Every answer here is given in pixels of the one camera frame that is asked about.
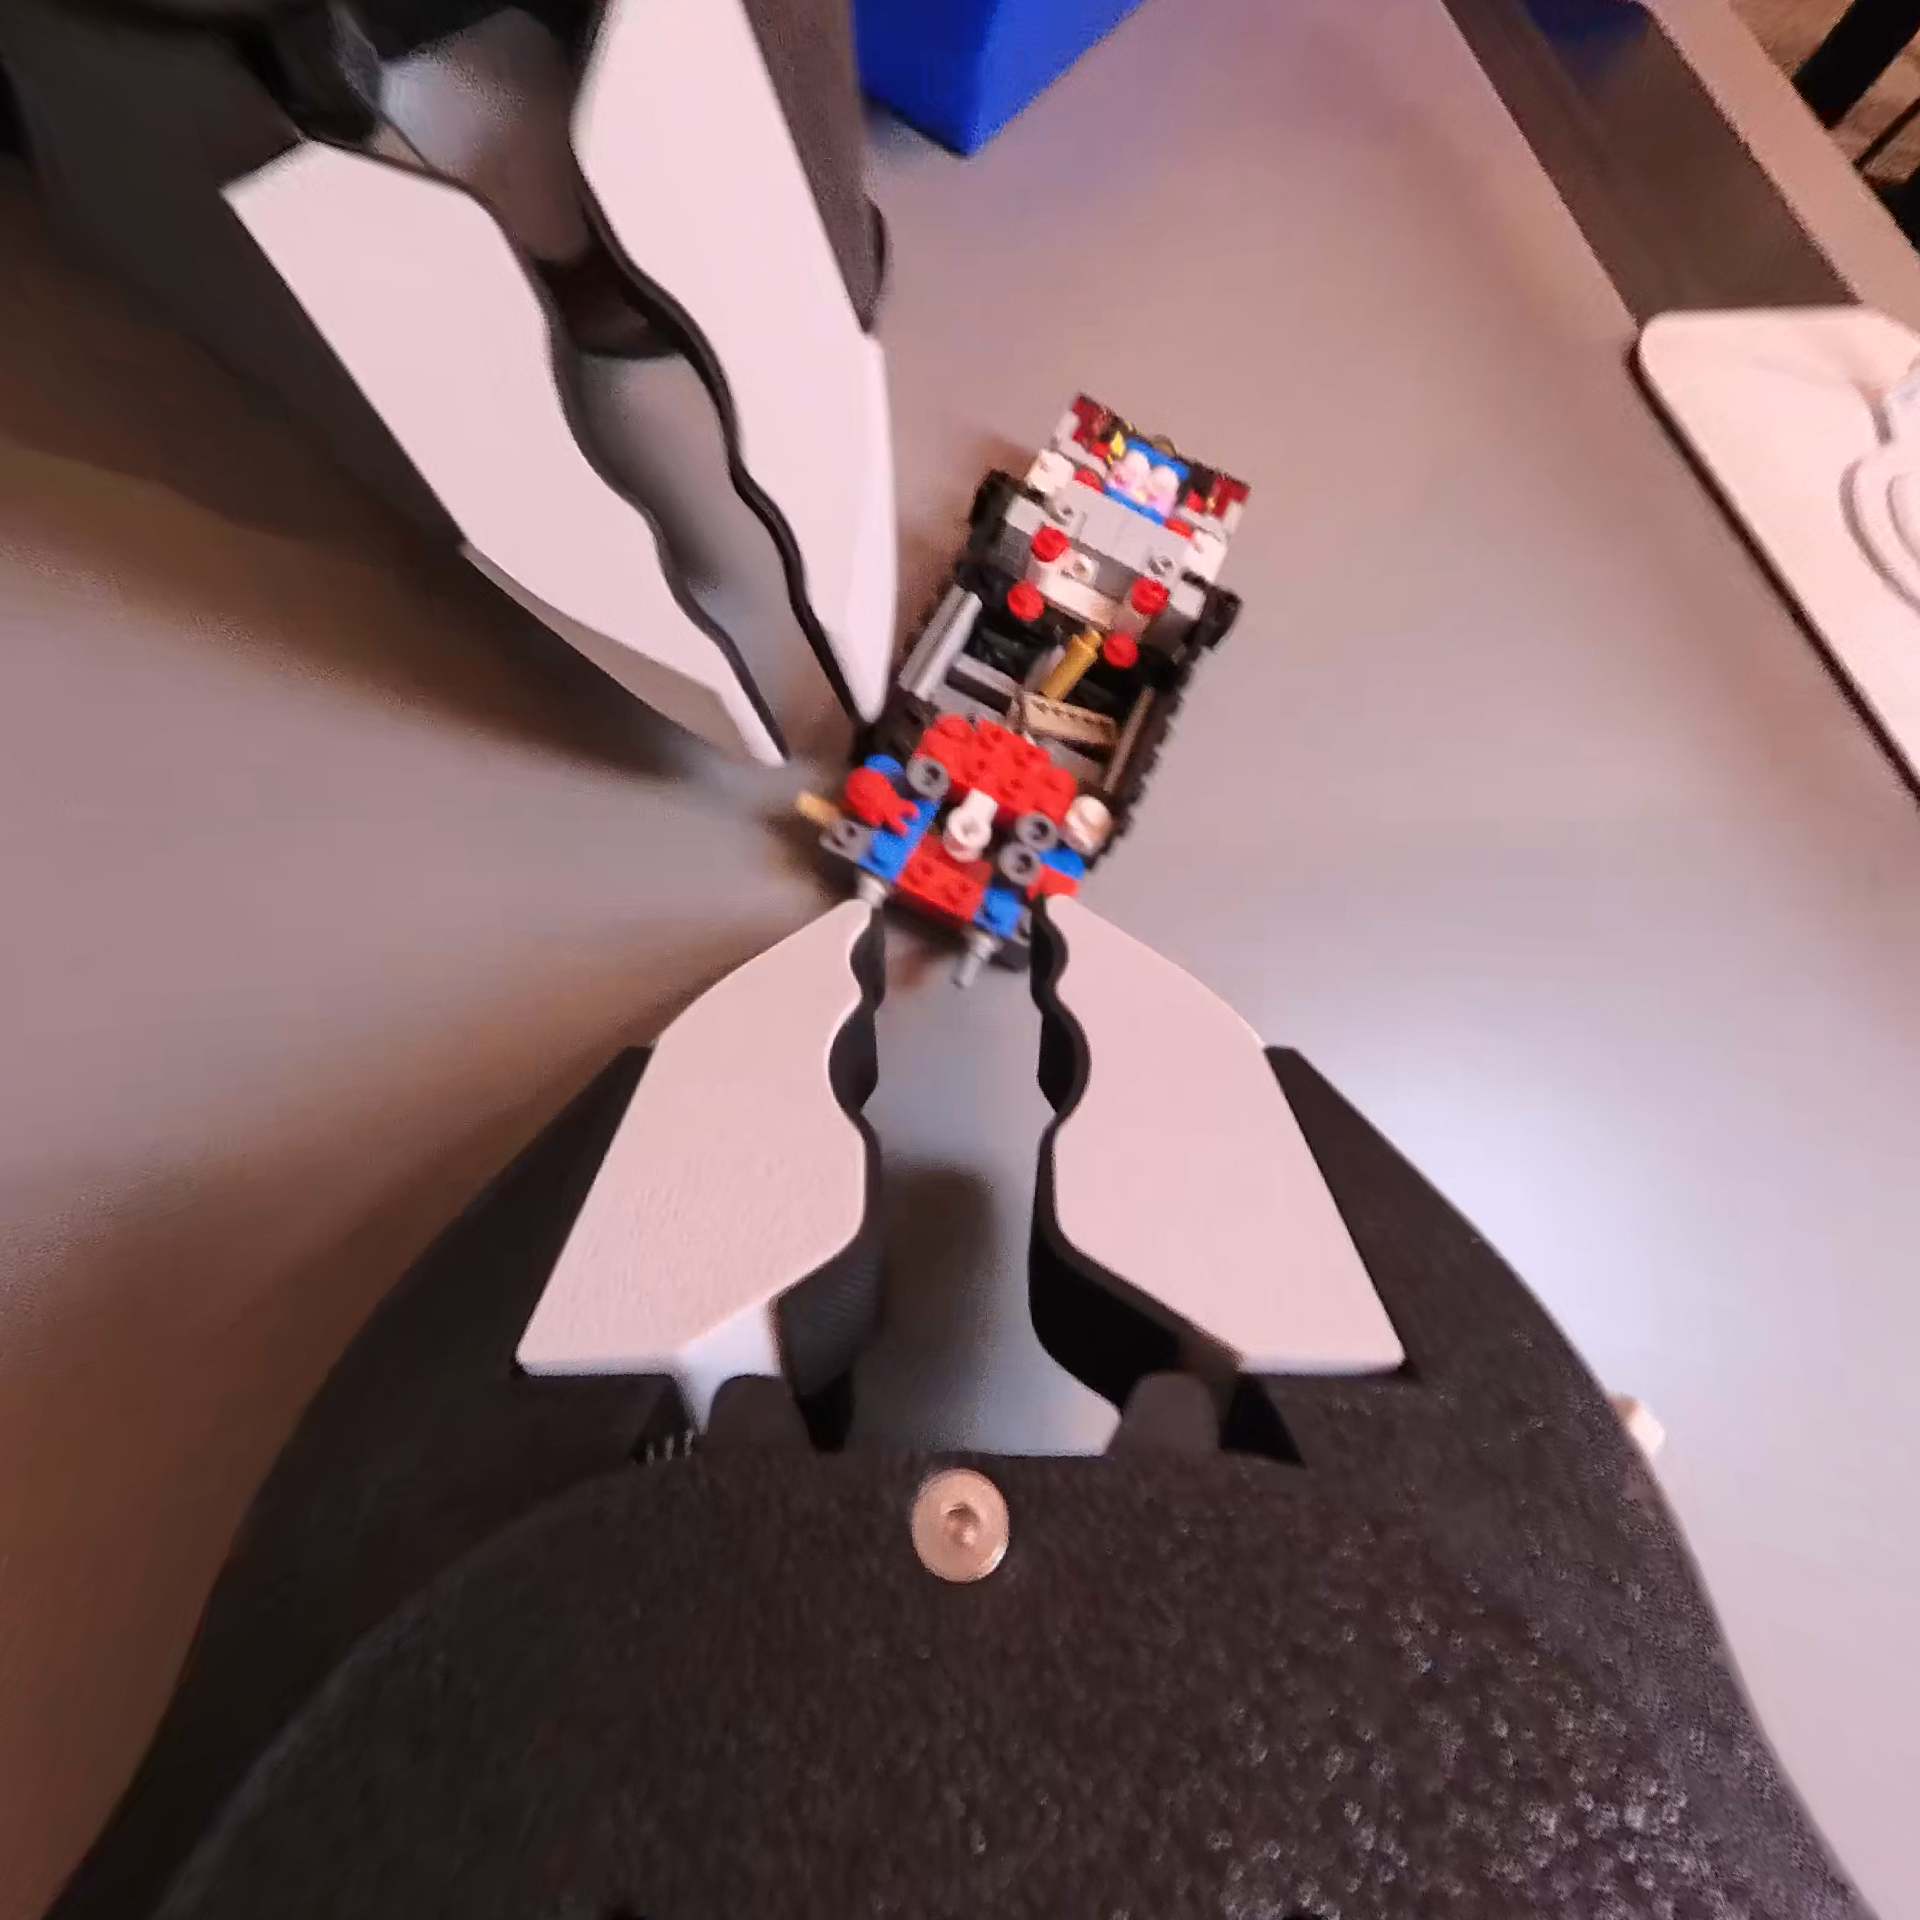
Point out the small white lego piece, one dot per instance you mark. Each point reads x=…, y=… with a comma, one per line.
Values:
x=1633, y=1420

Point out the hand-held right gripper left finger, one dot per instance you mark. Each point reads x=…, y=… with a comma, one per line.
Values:
x=707, y=1199

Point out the partly built lego car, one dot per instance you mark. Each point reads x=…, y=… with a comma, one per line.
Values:
x=1125, y=538

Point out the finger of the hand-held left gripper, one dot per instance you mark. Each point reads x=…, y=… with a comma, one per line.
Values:
x=423, y=361
x=764, y=273

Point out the white book stand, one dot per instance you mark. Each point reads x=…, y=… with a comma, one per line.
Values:
x=1799, y=481

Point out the blue plastic bin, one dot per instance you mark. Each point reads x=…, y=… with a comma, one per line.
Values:
x=976, y=61

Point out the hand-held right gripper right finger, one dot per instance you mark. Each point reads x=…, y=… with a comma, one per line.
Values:
x=1217, y=1199

